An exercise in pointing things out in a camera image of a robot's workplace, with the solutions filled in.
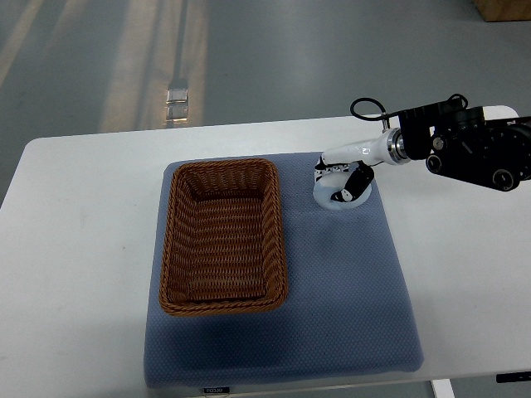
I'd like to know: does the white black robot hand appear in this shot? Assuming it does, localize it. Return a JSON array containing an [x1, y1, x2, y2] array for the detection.
[[314, 128, 405, 203]]

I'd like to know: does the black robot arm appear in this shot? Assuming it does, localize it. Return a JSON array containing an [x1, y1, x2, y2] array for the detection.
[[313, 94, 530, 210]]

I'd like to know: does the brown wicker basket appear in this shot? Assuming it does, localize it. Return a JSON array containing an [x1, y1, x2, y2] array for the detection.
[[158, 158, 288, 317]]

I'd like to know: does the blue textured mat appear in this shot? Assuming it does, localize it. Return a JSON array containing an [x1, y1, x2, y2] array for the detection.
[[144, 153, 423, 388]]

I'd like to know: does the metal floor plate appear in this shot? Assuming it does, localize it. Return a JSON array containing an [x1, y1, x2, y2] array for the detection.
[[166, 79, 189, 123]]

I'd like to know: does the wooden box corner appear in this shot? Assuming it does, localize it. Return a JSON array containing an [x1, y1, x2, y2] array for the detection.
[[472, 0, 531, 22]]

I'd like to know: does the white table leg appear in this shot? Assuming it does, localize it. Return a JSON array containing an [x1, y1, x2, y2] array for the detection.
[[431, 379, 455, 398]]

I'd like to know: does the black mat label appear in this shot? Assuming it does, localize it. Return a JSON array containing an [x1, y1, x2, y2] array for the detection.
[[203, 386, 230, 395]]

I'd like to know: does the black table control panel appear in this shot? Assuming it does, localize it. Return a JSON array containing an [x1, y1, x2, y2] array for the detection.
[[495, 371, 531, 384]]

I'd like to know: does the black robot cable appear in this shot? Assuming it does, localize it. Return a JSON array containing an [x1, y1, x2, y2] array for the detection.
[[349, 97, 391, 128]]

